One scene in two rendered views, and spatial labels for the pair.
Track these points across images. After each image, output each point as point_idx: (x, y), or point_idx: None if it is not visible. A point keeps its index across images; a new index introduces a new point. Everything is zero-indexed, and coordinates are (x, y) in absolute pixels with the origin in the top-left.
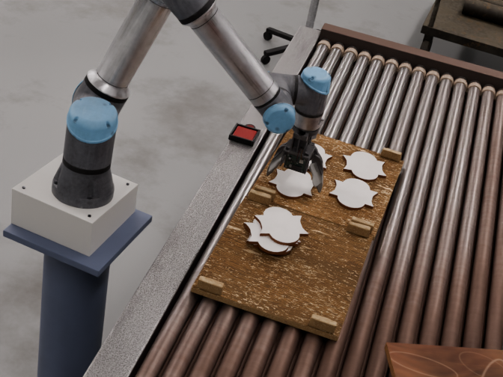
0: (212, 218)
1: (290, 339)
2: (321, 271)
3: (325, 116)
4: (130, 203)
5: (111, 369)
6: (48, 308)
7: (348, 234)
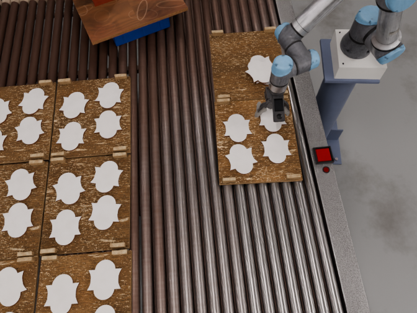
0: (295, 78)
1: (227, 28)
2: (230, 64)
3: (290, 216)
4: (336, 68)
5: None
6: None
7: None
